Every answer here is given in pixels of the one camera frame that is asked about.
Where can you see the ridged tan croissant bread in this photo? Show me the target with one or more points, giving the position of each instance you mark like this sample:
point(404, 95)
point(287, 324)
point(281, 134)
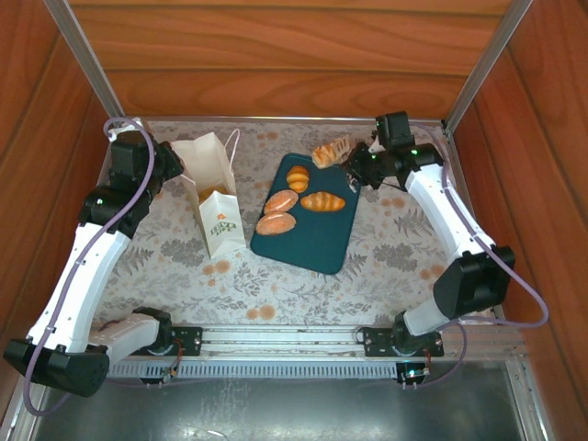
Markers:
point(325, 156)

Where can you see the long striped orange loaf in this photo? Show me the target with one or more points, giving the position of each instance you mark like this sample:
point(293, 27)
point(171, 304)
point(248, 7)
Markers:
point(322, 201)

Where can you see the spiral yellow bun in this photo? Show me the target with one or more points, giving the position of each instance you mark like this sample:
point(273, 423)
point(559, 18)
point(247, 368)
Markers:
point(298, 178)

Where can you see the sugar-coated oval bread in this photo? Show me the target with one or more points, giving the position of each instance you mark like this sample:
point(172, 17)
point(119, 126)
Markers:
point(275, 223)
point(280, 200)

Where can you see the glazed round golden bun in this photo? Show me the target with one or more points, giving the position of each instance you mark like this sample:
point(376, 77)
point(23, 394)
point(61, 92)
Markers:
point(212, 193)

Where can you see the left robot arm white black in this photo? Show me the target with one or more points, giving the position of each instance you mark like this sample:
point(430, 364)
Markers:
point(82, 285)

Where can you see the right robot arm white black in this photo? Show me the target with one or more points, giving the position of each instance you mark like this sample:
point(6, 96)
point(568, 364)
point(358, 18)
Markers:
point(441, 216)

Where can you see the white paper bag green print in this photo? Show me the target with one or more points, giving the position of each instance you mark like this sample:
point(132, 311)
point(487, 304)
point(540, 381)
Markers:
point(220, 225)

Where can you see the dark teal tray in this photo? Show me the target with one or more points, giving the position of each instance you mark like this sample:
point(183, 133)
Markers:
point(312, 239)

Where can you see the thin aluminium table edge strip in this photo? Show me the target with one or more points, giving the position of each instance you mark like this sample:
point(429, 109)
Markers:
point(275, 118)

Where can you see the floral tablecloth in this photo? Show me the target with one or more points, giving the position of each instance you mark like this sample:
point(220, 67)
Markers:
point(294, 294)

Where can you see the small board with green light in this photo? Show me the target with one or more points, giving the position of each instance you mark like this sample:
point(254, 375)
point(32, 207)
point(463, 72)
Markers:
point(413, 373)

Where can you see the aluminium frame post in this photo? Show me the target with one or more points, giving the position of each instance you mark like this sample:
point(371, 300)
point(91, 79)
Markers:
point(491, 55)
point(86, 55)

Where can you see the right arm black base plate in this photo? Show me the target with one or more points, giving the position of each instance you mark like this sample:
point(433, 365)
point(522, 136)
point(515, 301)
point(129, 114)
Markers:
point(376, 342)

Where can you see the aluminium front frame rail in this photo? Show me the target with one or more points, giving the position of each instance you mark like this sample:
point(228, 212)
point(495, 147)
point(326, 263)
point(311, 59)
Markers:
point(280, 337)

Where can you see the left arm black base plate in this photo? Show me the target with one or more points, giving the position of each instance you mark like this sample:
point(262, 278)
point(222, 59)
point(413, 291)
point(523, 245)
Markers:
point(188, 342)

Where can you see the aluminium side rail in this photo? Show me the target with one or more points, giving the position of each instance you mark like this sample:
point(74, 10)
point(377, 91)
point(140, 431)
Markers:
point(18, 422)
point(523, 399)

